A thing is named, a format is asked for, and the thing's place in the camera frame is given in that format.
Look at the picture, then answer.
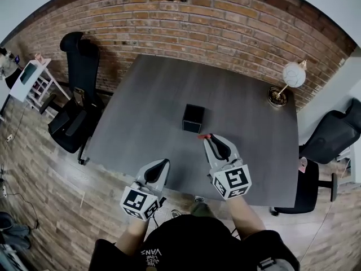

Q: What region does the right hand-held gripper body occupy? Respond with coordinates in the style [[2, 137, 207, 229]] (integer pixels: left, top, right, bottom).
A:
[[208, 157, 252, 202]]

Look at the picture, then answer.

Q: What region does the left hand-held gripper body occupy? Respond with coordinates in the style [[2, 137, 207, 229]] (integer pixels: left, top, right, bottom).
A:
[[120, 178, 168, 222]]

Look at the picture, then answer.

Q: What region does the black square pen holder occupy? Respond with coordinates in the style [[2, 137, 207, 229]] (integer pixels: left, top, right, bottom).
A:
[[182, 103, 205, 133]]

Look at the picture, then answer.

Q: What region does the person's right forearm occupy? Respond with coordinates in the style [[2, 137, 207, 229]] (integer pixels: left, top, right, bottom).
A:
[[224, 195, 267, 241]]

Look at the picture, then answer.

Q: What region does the person's left forearm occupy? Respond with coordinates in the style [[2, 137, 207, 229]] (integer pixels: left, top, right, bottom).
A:
[[115, 218, 151, 254]]

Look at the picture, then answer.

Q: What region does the person's olive trouser leg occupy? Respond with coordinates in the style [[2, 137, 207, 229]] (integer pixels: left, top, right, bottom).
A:
[[188, 201, 215, 219]]

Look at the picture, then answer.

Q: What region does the person's black t-shirt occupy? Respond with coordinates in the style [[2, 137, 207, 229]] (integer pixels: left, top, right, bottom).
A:
[[88, 215, 300, 271]]

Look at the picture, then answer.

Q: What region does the white globe brass table lamp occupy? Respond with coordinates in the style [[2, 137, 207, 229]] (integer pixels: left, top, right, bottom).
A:
[[267, 60, 309, 108]]

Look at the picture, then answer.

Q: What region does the brown bag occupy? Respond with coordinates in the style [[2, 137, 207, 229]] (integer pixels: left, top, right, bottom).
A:
[[72, 87, 86, 107]]

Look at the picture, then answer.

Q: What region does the black office chair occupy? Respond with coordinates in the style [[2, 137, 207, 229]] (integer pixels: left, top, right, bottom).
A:
[[270, 97, 361, 217], [38, 31, 102, 166]]

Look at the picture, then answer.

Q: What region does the grey backpack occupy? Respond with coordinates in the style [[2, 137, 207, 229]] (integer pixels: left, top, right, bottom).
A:
[[0, 211, 32, 251]]

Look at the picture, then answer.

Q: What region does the white shelf cart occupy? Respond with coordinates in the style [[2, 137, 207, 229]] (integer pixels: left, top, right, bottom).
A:
[[7, 57, 72, 119]]

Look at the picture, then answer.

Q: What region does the dark green tablet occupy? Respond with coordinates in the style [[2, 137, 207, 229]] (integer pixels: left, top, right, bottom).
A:
[[19, 63, 39, 85]]

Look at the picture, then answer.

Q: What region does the black floor cable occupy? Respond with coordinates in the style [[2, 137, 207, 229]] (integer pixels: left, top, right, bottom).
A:
[[0, 162, 41, 231]]

